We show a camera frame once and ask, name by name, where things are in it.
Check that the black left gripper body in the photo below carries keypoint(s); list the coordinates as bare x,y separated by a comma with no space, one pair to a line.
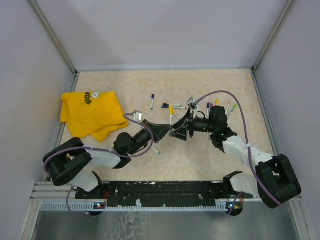
148,134

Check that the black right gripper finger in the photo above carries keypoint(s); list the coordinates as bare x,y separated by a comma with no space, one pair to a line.
183,120
180,133

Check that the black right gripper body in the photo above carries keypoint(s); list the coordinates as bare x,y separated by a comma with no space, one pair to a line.
193,124

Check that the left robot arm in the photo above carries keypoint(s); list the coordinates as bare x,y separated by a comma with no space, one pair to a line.
67,163

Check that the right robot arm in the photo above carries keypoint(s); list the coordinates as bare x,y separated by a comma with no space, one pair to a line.
273,179

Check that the dark blue capped marker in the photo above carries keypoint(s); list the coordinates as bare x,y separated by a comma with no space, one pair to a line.
173,107

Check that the navy capped white marker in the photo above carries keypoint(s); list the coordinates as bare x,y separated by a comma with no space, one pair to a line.
207,110

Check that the black eraser-cap white marker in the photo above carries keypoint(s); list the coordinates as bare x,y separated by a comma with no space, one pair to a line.
168,104

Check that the blue eraser-cap white marker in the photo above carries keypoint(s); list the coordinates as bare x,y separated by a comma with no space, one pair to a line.
152,101

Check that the pink capped white marker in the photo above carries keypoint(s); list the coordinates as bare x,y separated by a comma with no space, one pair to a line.
228,106

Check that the lime green capped marker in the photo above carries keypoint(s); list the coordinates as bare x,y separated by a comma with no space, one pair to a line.
234,107

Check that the yellow t-shirt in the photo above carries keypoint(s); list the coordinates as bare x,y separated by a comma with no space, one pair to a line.
92,113

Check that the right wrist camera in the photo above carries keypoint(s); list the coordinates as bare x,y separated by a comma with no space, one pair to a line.
192,103

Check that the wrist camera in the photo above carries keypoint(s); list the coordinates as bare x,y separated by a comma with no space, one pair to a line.
192,103
137,116

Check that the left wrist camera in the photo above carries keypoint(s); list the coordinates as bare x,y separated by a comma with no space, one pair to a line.
137,116

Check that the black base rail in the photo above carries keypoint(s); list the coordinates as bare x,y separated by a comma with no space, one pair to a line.
159,193

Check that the right corner aluminium post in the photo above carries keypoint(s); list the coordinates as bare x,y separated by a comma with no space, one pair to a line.
273,34

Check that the corner aluminium post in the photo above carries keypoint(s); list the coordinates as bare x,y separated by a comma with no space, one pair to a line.
52,35
273,34

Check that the left corner aluminium post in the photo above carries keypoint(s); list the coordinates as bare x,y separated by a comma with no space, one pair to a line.
52,35

